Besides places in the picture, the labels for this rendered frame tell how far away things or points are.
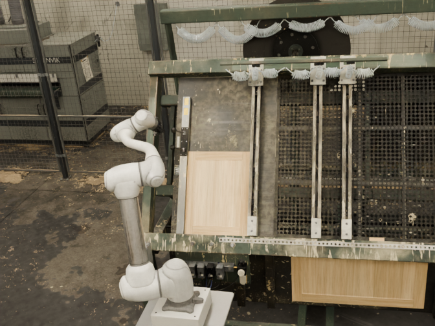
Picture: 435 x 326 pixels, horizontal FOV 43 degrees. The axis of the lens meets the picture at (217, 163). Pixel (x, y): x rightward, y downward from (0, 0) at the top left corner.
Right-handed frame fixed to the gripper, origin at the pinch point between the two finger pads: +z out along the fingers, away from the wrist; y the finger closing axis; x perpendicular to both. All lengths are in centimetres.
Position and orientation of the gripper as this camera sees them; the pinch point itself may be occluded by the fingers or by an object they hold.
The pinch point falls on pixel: (161, 130)
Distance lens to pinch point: 373.6
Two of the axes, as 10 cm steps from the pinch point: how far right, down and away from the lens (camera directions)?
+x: 9.8, 0.1, -2.1
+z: 2.0, 1.6, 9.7
